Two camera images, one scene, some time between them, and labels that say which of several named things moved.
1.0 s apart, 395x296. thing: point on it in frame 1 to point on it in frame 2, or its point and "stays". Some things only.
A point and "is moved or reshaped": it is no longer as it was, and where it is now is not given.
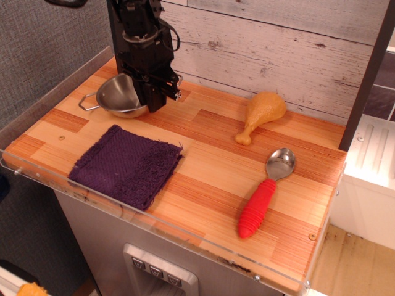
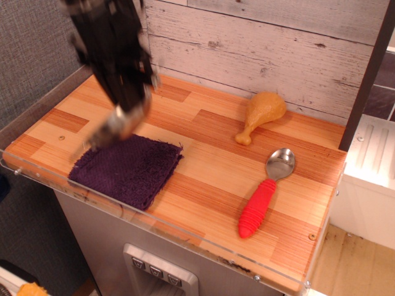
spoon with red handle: x=279 y=163 stays
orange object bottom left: x=31 y=289 stays
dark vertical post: x=369 y=77 stays
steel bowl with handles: x=117 y=96 is moved or reshaped
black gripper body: x=152 y=61 to x=111 y=33
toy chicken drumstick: x=263 y=107 stays
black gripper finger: x=141 y=90 to x=115 y=87
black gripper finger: x=157 y=98 to x=130 y=94
